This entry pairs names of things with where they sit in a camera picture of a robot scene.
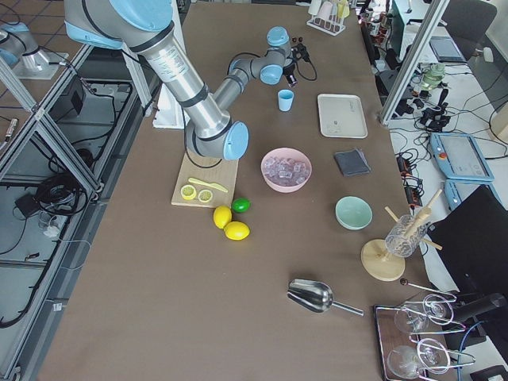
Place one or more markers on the wine glass tray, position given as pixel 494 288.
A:
pixel 391 337

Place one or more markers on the green lime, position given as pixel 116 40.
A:
pixel 240 205

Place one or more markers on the lemon slice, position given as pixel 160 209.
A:
pixel 188 192
pixel 205 195

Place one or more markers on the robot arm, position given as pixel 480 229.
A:
pixel 280 61
pixel 147 29

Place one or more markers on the white wire cup rack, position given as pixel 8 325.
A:
pixel 334 26

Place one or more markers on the green bowl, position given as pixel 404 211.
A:
pixel 353 213

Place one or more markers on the pink bowl of ice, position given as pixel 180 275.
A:
pixel 286 170

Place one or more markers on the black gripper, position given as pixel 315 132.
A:
pixel 290 76

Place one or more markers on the wooden cutting board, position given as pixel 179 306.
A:
pixel 209 170

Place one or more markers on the aluminium frame post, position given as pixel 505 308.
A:
pixel 427 27

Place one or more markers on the yellow plastic cup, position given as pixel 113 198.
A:
pixel 343 9

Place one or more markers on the grey folded cloth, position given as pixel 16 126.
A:
pixel 352 162

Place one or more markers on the clear textured glass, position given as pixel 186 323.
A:
pixel 399 242

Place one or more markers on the white plastic cup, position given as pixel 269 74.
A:
pixel 314 7

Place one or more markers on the blue teach pendant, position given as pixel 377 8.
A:
pixel 458 190
pixel 459 157

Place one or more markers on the cream rabbit tray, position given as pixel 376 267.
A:
pixel 341 116

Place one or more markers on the steel ice scoop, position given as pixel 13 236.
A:
pixel 316 296

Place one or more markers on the yellow lemon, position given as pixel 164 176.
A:
pixel 236 230
pixel 222 216

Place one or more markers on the yellow plastic knife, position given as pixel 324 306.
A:
pixel 216 186

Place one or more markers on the pink plastic cup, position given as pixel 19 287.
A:
pixel 325 11

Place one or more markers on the wooden cup tree stand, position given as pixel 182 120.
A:
pixel 378 262

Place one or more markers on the light blue cup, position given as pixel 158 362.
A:
pixel 285 100

